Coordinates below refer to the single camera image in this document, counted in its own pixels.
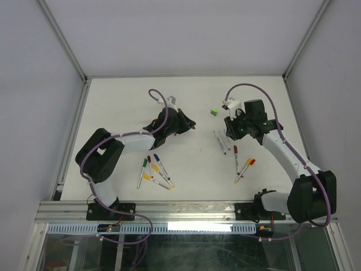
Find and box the grey cap whiteboard marker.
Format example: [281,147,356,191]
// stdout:
[219,131,231,151]

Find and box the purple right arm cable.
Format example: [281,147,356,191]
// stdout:
[222,83,332,242]

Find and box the green cap marker pen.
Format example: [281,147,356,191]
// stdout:
[137,158,148,189]

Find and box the red cap marker group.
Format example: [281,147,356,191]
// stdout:
[240,159,256,178]

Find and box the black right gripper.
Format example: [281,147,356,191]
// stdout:
[223,110,252,141]

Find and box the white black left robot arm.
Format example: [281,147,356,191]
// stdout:
[75,108,196,219]

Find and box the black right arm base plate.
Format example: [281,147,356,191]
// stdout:
[234,202,286,223]

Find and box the grey slotted cable duct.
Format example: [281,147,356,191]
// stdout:
[47,221,257,235]

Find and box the brown cap marker pen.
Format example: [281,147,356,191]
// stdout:
[213,130,227,155]

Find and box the yellow cap marker group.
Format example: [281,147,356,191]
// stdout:
[234,158,252,184]

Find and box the aluminium frame rail front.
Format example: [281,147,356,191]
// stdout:
[35,199,338,225]

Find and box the blue cap marker pen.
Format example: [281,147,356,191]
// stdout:
[153,154,170,180]

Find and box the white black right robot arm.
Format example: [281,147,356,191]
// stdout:
[222,98,337,223]

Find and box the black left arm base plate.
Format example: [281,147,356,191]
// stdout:
[86,202,136,221]

